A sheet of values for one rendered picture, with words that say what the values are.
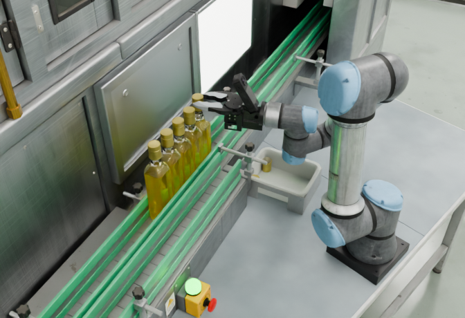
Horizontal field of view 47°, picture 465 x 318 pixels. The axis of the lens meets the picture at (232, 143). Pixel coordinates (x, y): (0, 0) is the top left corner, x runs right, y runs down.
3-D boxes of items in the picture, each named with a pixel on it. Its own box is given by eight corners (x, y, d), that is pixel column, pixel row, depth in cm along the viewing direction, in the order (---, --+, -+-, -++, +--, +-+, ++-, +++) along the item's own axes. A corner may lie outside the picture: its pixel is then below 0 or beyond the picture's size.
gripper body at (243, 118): (221, 129, 160) (261, 135, 158) (221, 106, 154) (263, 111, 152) (227, 114, 165) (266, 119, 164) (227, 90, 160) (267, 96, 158)
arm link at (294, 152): (320, 160, 166) (324, 131, 159) (288, 170, 162) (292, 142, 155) (306, 145, 171) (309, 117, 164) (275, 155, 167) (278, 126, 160)
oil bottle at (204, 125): (198, 161, 180) (195, 109, 166) (212, 166, 178) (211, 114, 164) (189, 171, 176) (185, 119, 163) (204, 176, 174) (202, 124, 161)
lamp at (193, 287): (190, 280, 150) (189, 273, 148) (204, 286, 149) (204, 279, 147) (182, 292, 147) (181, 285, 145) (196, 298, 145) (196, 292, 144)
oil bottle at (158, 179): (160, 207, 164) (153, 153, 150) (175, 213, 162) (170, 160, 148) (149, 218, 160) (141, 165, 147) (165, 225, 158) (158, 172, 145)
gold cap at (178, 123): (176, 127, 156) (176, 115, 153) (187, 131, 154) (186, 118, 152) (170, 133, 153) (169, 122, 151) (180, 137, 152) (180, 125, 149)
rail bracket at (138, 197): (131, 207, 165) (125, 175, 156) (149, 214, 162) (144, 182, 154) (123, 215, 162) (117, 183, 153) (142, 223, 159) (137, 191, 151)
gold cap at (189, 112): (187, 116, 160) (187, 104, 157) (198, 119, 158) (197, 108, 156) (181, 123, 157) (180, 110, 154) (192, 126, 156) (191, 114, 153)
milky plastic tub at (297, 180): (263, 162, 198) (263, 144, 193) (320, 182, 190) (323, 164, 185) (241, 193, 186) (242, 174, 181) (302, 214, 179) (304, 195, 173)
